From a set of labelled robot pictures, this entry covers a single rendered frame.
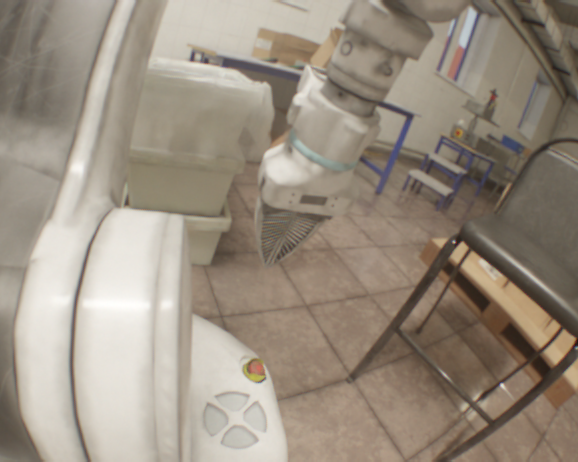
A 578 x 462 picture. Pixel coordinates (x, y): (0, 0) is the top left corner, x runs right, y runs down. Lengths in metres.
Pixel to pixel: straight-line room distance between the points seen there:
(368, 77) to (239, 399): 0.44
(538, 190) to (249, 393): 0.95
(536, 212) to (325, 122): 0.87
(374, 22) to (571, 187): 0.92
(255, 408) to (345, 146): 0.38
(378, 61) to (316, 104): 0.06
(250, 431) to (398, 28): 0.48
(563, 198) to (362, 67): 0.89
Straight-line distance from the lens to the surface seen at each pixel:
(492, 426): 0.87
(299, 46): 2.46
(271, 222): 0.35
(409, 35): 0.24
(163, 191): 1.03
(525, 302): 1.81
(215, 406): 0.47
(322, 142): 0.26
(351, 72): 0.25
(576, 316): 0.71
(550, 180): 1.07
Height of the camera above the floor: 0.79
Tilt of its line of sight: 30 degrees down
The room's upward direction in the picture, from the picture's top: 19 degrees clockwise
